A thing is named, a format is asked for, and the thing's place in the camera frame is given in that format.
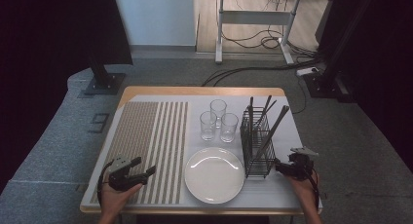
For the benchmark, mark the person's left hand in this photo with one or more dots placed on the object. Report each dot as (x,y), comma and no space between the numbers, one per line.
(113,201)

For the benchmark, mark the person's right hand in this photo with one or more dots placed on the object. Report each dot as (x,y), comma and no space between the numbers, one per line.
(308,191)

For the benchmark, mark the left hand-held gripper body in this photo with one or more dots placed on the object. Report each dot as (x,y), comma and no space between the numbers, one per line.
(120,181)

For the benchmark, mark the grey metal chopstick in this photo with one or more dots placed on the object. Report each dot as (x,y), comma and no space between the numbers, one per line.
(285,111)
(281,115)

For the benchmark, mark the striped woven placemat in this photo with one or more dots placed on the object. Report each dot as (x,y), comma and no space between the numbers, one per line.
(162,136)

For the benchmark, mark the floor socket box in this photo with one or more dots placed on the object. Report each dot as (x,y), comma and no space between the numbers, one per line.
(99,122)

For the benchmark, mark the white round plate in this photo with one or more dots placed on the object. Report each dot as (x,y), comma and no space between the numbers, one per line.
(214,178)

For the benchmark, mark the black metal stand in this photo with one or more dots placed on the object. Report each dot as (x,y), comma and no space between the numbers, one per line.
(324,84)
(104,81)

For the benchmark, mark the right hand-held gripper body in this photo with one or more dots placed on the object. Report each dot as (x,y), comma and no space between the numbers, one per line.
(302,167)

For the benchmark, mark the white power strip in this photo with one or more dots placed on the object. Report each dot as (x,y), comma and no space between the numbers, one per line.
(307,71)

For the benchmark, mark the clear drinking glass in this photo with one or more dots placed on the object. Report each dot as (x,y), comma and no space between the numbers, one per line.
(229,128)
(218,108)
(207,126)

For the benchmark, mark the white frame desk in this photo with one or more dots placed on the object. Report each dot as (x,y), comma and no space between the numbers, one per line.
(256,18)

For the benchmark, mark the metal utensil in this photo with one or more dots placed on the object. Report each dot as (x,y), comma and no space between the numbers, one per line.
(267,102)
(272,105)

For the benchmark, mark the metal fork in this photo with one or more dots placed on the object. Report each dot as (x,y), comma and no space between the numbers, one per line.
(250,108)

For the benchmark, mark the dark curtain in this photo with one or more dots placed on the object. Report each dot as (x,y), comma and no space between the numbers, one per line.
(383,71)
(48,55)

